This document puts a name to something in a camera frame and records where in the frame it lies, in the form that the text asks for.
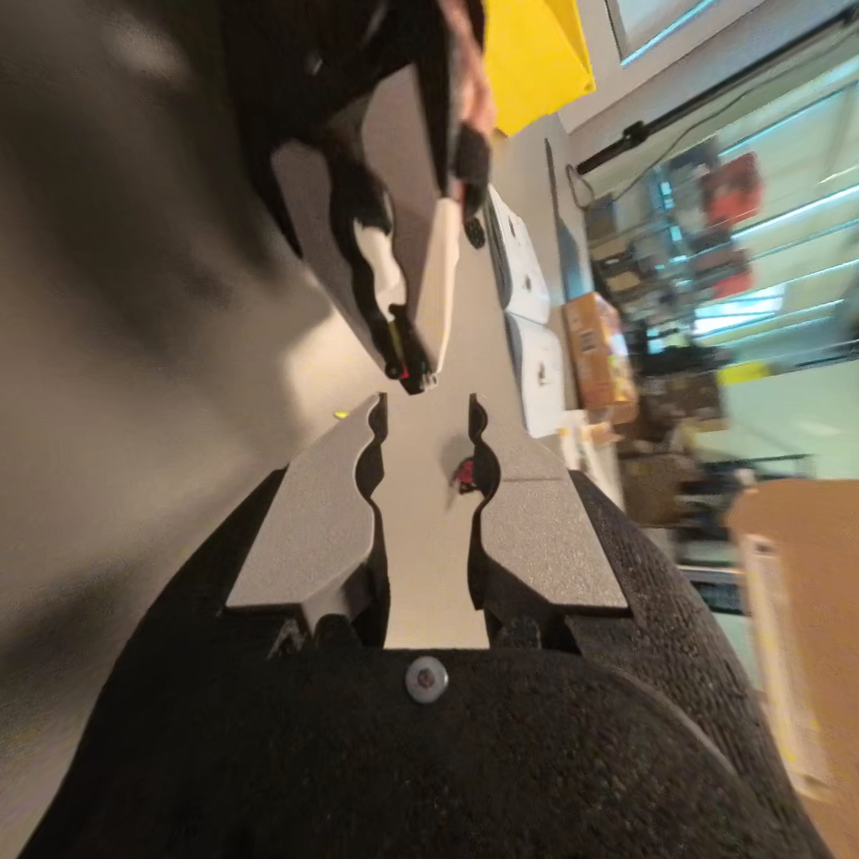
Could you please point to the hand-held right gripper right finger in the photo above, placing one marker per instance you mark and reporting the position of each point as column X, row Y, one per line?
column 543, row 543

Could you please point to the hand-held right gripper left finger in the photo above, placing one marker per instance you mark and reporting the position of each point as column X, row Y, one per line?
column 315, row 537

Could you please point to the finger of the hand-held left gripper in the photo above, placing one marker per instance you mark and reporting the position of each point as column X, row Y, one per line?
column 315, row 215
column 416, row 188

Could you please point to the yellow plastic bin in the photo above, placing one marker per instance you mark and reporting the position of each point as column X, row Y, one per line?
column 530, row 60

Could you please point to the small black lego assembly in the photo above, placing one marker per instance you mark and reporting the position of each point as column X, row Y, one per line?
column 411, row 362

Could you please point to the black round lego plate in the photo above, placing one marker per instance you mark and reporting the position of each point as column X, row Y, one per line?
column 475, row 231

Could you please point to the red yellow lego figure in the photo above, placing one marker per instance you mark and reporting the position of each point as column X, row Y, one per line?
column 463, row 473

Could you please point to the person's left hand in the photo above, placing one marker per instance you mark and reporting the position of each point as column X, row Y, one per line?
column 475, row 74

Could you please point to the colourful cover booklet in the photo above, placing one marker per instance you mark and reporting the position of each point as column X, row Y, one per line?
column 580, row 436

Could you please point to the open instruction booklet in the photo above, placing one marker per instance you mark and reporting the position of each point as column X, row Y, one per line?
column 530, row 315

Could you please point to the orange cardboard box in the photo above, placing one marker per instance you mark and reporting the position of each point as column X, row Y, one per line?
column 597, row 349

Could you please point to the yellow sign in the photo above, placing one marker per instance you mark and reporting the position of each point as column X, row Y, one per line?
column 741, row 372

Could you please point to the wooden head desk lamp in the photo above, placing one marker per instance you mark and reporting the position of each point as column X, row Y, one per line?
column 805, row 637

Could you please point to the red storage crate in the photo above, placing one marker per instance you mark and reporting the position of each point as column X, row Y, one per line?
column 731, row 181
column 731, row 272

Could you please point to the dark grey stand base plate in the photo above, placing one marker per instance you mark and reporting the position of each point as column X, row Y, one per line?
column 567, row 235

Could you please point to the black camera boom pole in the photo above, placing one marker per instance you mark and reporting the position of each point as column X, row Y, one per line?
column 704, row 94

